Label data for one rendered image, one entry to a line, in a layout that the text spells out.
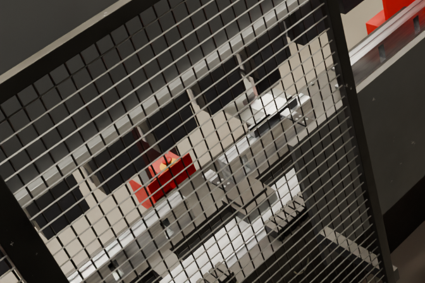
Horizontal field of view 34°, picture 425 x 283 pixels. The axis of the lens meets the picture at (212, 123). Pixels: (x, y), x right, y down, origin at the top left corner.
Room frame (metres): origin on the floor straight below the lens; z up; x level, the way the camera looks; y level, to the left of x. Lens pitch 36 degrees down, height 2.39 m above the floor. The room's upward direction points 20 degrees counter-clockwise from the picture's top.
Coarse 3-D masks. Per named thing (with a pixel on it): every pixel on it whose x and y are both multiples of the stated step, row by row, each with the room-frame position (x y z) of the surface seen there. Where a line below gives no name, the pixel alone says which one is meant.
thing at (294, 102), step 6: (294, 102) 1.89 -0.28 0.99; (282, 108) 1.87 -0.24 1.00; (270, 114) 1.87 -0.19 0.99; (276, 114) 1.85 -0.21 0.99; (258, 120) 1.85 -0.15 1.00; (270, 120) 1.84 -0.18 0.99; (276, 120) 1.85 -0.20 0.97; (252, 126) 1.83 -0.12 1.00; (264, 126) 1.83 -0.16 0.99; (252, 132) 1.81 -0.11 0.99
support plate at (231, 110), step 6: (246, 78) 2.11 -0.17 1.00; (246, 84) 2.08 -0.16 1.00; (252, 90) 2.03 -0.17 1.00; (276, 90) 1.97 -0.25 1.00; (276, 96) 1.94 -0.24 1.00; (282, 96) 1.93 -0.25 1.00; (240, 102) 1.98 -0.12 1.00; (228, 108) 1.98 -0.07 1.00; (234, 108) 1.96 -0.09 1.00; (240, 108) 1.95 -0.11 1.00; (246, 108) 1.94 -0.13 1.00; (234, 114) 1.93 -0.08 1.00; (240, 114) 1.92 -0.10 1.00; (246, 114) 1.91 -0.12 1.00; (258, 114) 1.88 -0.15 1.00; (252, 120) 1.86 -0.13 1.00
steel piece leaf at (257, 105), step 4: (252, 92) 1.99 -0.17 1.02; (248, 96) 1.97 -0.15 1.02; (252, 96) 1.98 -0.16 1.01; (256, 96) 1.98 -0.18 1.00; (264, 96) 1.96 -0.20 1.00; (268, 96) 1.96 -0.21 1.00; (272, 96) 1.95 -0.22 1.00; (244, 100) 1.96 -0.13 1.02; (256, 100) 1.96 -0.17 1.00; (260, 100) 1.95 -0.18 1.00; (264, 100) 1.94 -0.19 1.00; (268, 100) 1.93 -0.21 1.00; (276, 100) 1.92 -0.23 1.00; (244, 104) 1.96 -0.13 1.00; (252, 104) 1.94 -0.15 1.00; (256, 104) 1.94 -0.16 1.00; (260, 104) 1.93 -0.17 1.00; (264, 104) 1.92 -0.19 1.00; (272, 104) 1.90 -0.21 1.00; (252, 108) 1.92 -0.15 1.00; (256, 108) 1.92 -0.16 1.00; (260, 108) 1.91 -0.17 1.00; (268, 108) 1.89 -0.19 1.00
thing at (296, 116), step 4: (284, 112) 1.83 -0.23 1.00; (288, 112) 1.83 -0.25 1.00; (296, 112) 1.81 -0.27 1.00; (284, 116) 1.82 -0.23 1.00; (288, 116) 1.81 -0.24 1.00; (292, 116) 1.80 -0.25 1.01; (296, 116) 1.79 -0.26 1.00; (300, 116) 1.78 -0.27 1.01; (296, 120) 1.77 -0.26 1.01; (300, 120) 1.77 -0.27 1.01; (308, 120) 1.75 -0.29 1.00; (312, 120) 1.75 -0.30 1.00; (300, 124) 1.75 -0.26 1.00; (304, 124) 1.74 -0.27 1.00; (308, 124) 1.73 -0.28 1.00
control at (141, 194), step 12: (168, 156) 2.13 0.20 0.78; (156, 168) 2.09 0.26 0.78; (180, 168) 2.00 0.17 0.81; (192, 168) 2.02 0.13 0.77; (132, 180) 2.03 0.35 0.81; (156, 180) 1.95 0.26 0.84; (168, 180) 1.97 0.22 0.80; (180, 180) 1.99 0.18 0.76; (144, 192) 1.98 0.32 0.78; (156, 192) 1.94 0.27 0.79; (168, 192) 2.02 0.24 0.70; (144, 204) 2.03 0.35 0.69
